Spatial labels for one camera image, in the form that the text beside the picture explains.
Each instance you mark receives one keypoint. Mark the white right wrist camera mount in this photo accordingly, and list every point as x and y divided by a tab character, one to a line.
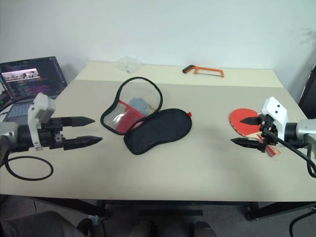
276	108

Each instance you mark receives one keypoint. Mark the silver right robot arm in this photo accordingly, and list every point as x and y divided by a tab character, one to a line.
306	128

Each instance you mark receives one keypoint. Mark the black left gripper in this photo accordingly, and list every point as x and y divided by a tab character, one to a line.
50	133

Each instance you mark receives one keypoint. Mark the open laptop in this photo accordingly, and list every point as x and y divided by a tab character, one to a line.
32	79

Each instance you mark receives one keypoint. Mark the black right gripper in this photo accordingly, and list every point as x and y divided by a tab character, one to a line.
268	126

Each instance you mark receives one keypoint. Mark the black pouch with clear lid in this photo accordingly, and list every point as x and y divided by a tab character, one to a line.
160	128

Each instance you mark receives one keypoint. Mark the red table tennis paddle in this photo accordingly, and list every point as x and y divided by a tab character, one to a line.
240	116

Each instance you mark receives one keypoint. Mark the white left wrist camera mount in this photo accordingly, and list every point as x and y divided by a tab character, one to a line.
37	108

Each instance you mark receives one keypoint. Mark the black chair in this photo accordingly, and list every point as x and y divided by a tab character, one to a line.
309	93

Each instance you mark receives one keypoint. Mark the dark rounded shape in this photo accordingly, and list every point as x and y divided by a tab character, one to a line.
202	229

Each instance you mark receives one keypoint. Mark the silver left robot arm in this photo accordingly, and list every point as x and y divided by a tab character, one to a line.
8	134

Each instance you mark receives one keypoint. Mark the orange hacksaw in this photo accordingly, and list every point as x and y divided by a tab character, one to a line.
209	71

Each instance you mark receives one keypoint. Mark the black table frame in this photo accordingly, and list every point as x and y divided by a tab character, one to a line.
254	209

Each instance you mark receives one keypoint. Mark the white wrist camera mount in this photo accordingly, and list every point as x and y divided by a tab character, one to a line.
276	108
37	108

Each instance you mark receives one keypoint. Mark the clear plastic bag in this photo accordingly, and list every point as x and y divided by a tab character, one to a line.
129	64

